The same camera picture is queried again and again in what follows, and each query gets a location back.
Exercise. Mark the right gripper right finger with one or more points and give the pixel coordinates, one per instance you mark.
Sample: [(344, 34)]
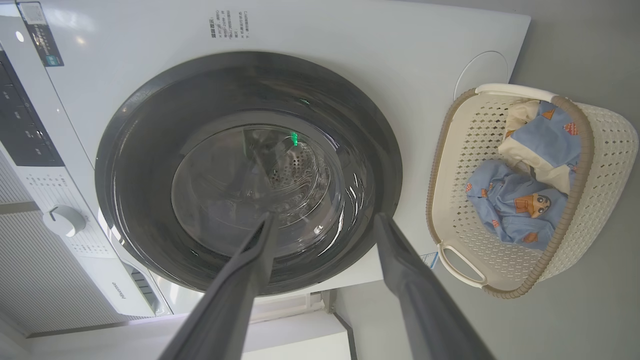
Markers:
[(430, 320)]

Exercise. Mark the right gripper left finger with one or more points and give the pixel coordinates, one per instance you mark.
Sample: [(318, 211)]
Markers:
[(225, 305)]

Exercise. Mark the blue cartoon face garment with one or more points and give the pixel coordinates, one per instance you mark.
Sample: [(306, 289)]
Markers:
[(505, 210)]

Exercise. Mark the round dark glass washer door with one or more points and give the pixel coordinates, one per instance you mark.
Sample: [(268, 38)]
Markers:
[(140, 165)]

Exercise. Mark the blue and cream garment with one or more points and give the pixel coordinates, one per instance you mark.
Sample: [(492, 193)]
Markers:
[(550, 137)]

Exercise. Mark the stainless steel washing machine drum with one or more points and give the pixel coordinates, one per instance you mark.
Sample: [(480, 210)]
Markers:
[(300, 170)]

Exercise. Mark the white washing machine dial knob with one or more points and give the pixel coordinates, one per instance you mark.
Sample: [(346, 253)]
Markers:
[(64, 221)]

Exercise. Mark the black washing machine control panel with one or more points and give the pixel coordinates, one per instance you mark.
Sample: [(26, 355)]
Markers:
[(25, 125)]

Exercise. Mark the white front-load washing machine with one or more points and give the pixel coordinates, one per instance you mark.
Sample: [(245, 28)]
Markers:
[(350, 40)]

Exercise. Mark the blue energy label sticker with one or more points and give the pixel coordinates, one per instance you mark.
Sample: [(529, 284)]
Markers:
[(430, 260)]

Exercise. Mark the cream perforated laundry basket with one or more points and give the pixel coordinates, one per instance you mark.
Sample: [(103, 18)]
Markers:
[(465, 150)]

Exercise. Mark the dark QR label sticker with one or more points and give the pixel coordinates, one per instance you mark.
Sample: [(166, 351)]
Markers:
[(42, 35)]

